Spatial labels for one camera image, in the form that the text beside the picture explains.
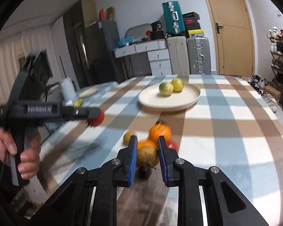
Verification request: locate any person's left hand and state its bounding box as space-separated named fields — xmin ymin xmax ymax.
xmin=0 ymin=128 xmax=41 ymax=180

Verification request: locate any black camera box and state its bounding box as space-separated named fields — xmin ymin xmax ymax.
xmin=23 ymin=50 xmax=53 ymax=87

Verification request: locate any yellow-green round melon fruit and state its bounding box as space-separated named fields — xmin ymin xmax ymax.
xmin=171 ymin=78 xmax=184 ymax=92

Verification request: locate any green lime near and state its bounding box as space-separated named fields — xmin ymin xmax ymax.
xmin=73 ymin=98 xmax=84 ymax=108

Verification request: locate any green-yellow textured melon fruit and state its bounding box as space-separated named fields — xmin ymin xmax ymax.
xmin=159 ymin=82 xmax=174 ymax=97

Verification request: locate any white drawer desk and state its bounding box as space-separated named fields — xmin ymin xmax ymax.
xmin=114 ymin=39 xmax=172 ymax=78

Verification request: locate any teal suitcase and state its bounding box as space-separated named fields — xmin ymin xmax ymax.
xmin=162 ymin=1 xmax=185 ymax=35

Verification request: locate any stack of shoe boxes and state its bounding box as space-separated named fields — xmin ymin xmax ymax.
xmin=182 ymin=12 xmax=205 ymax=38

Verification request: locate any light blue checked tablecloth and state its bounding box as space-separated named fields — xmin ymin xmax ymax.
xmin=76 ymin=82 xmax=119 ymax=107

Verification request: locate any dark refrigerator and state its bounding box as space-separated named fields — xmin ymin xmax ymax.
xmin=85 ymin=20 xmax=125 ymax=84

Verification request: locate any plaid blue brown tablecloth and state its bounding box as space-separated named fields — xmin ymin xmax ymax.
xmin=38 ymin=75 xmax=283 ymax=225

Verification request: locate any large orange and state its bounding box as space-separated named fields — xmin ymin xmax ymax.
xmin=148 ymin=122 xmax=172 ymax=143

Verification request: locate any brown kiwi fruit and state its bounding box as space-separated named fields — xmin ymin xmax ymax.
xmin=137 ymin=145 xmax=159 ymax=170

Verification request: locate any red tomato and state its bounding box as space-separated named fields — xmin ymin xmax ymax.
xmin=86 ymin=111 xmax=105 ymax=127
xmin=166 ymin=140 xmax=179 ymax=152

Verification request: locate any small cream plate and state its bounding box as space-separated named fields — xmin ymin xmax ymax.
xmin=78 ymin=87 xmax=98 ymax=98

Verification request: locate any beige suitcase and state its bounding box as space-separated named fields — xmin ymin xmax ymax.
xmin=167 ymin=36 xmax=190 ymax=75

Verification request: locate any silver suitcase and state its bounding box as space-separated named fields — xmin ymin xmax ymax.
xmin=187 ymin=37 xmax=211 ymax=75

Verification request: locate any large cream plate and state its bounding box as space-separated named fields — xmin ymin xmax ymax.
xmin=138 ymin=83 xmax=201 ymax=112

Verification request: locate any wooden door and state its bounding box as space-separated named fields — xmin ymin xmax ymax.
xmin=208 ymin=0 xmax=255 ymax=76

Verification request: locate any wooden shoe rack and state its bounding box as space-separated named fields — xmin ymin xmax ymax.
xmin=269 ymin=37 xmax=283 ymax=111

